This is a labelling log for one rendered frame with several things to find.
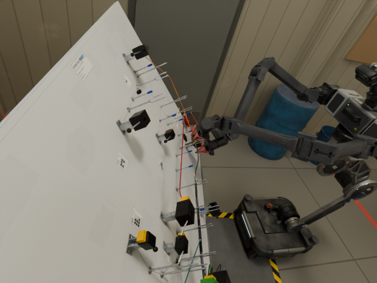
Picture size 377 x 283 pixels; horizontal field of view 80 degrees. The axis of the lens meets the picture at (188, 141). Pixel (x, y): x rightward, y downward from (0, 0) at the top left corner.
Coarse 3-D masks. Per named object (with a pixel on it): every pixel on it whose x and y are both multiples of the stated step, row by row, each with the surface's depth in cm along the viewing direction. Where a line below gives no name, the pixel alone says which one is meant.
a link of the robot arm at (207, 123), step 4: (224, 116) 114; (228, 116) 115; (204, 120) 111; (208, 120) 110; (212, 120) 110; (216, 120) 112; (220, 120) 114; (204, 124) 112; (208, 124) 110; (212, 124) 109; (216, 124) 111; (220, 124) 115; (204, 128) 112; (208, 128) 111; (212, 128) 110; (220, 128) 116; (224, 132) 115
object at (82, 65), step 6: (84, 54) 65; (78, 60) 61; (84, 60) 64; (72, 66) 58; (78, 66) 60; (84, 66) 63; (90, 66) 66; (78, 72) 59; (84, 72) 62; (84, 78) 61
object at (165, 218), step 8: (184, 200) 77; (176, 208) 75; (184, 208) 74; (192, 208) 77; (160, 216) 76; (168, 216) 76; (176, 216) 72; (184, 216) 72; (192, 216) 74; (184, 224) 74
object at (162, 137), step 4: (168, 132) 94; (172, 132) 95; (156, 136) 96; (160, 136) 96; (164, 136) 95; (168, 136) 94; (172, 136) 94; (160, 140) 96; (164, 140) 90; (168, 140) 95
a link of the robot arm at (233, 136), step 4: (216, 128) 130; (212, 132) 130; (216, 132) 129; (220, 132) 130; (216, 136) 131; (220, 136) 131; (228, 136) 131; (232, 136) 131; (236, 136) 131; (232, 140) 132
